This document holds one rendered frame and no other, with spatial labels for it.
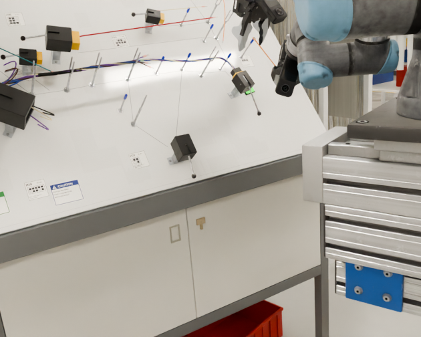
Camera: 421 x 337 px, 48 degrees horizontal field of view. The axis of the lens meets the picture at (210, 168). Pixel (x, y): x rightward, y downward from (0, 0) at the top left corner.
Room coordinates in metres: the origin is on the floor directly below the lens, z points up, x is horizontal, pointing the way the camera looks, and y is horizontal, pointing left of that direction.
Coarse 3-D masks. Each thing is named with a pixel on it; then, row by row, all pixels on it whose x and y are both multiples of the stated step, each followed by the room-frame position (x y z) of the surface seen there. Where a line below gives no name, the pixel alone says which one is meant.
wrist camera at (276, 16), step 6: (258, 0) 1.39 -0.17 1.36; (264, 0) 1.37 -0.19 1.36; (270, 0) 1.38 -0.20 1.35; (276, 0) 1.39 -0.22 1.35; (264, 6) 1.37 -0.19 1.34; (270, 6) 1.36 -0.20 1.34; (276, 6) 1.37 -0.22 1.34; (270, 12) 1.36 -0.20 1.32; (276, 12) 1.35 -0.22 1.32; (282, 12) 1.36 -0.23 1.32; (270, 18) 1.36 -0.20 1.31; (276, 18) 1.35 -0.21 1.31; (282, 18) 1.36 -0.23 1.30
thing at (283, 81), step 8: (288, 56) 1.25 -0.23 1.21; (288, 64) 1.25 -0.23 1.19; (296, 64) 1.25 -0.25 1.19; (288, 72) 1.25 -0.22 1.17; (296, 72) 1.25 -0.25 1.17; (280, 80) 1.25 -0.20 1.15; (288, 80) 1.25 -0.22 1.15; (296, 80) 1.25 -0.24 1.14; (280, 88) 1.25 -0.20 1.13; (288, 88) 1.25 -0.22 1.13; (288, 96) 1.25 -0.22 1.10
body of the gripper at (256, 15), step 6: (234, 0) 1.45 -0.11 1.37; (240, 0) 1.43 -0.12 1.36; (246, 0) 1.41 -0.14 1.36; (252, 0) 1.41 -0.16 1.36; (234, 6) 1.45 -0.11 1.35; (240, 6) 1.44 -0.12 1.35; (246, 6) 1.41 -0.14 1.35; (252, 6) 1.39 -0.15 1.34; (258, 6) 1.40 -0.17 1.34; (234, 12) 1.45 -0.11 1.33; (240, 12) 1.44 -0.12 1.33; (246, 12) 1.41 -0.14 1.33; (252, 12) 1.39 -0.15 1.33; (258, 12) 1.41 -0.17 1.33; (264, 12) 1.43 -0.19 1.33; (252, 18) 1.40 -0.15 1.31; (258, 18) 1.42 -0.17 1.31; (264, 18) 1.44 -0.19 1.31
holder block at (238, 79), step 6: (240, 72) 1.53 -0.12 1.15; (246, 72) 1.54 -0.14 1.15; (234, 78) 1.54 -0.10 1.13; (240, 78) 1.51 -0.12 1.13; (246, 78) 1.53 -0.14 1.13; (234, 84) 1.54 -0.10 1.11; (240, 84) 1.52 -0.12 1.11; (246, 84) 1.51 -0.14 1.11; (252, 84) 1.52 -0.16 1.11; (240, 90) 1.52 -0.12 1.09; (246, 90) 1.53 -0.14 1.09
